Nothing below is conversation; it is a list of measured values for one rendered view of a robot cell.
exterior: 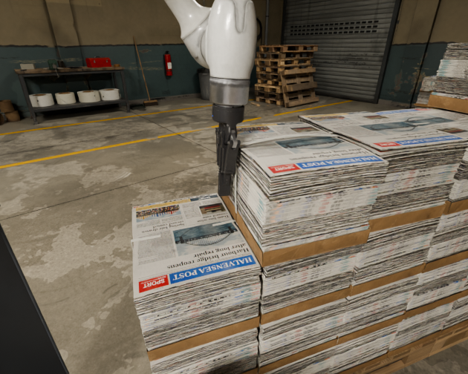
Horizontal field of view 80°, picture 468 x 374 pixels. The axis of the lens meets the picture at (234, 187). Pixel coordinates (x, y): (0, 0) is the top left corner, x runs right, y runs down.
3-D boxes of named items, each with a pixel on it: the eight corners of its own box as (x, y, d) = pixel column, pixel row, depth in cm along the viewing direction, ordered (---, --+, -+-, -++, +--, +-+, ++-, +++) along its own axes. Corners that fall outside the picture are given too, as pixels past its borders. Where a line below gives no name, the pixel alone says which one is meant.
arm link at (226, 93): (241, 76, 67) (240, 102, 70) (205, 75, 64) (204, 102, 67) (256, 81, 60) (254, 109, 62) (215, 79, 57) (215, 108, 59)
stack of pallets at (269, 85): (284, 96, 797) (288, 44, 738) (313, 99, 734) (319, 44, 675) (252, 101, 718) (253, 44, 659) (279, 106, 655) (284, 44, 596)
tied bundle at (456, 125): (353, 169, 113) (365, 111, 102) (406, 160, 122) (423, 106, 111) (444, 217, 81) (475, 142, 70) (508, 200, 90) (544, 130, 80)
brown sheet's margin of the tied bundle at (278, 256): (238, 228, 75) (238, 214, 73) (330, 211, 83) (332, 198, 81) (261, 268, 62) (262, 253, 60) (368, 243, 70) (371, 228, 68)
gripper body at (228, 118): (250, 107, 62) (247, 147, 66) (237, 101, 69) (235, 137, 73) (218, 107, 60) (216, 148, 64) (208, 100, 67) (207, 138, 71)
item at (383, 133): (298, 118, 94) (298, 114, 94) (366, 112, 102) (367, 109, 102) (378, 153, 63) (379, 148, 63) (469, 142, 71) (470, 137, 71)
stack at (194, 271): (160, 362, 125) (128, 204, 88) (367, 294, 160) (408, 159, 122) (173, 473, 93) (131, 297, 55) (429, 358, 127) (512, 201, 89)
